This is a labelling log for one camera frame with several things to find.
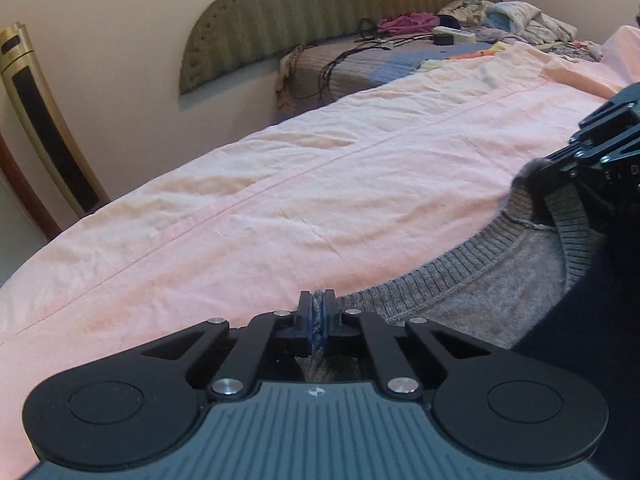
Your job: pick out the red-brown wooden door frame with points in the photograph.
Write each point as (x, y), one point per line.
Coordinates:
(26, 194)

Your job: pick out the gold tower fan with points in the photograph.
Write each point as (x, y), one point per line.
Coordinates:
(44, 124)

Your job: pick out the magenta garment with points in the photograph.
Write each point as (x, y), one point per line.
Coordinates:
(408, 24)

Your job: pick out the white remote control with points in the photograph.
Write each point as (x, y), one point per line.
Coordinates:
(460, 36)

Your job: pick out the pale crumpled clothes pile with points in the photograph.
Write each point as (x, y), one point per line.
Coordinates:
(511, 22)

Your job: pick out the grey knit sweater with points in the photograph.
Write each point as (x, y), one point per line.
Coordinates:
(497, 285)

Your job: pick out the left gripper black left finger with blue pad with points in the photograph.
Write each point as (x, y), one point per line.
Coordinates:
(226, 362)

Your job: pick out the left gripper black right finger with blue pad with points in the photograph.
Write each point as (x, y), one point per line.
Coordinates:
(403, 362)

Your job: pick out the pink bed sheet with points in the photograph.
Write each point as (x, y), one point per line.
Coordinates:
(345, 197)

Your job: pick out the olive padded headboard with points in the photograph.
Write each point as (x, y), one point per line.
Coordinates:
(233, 34)

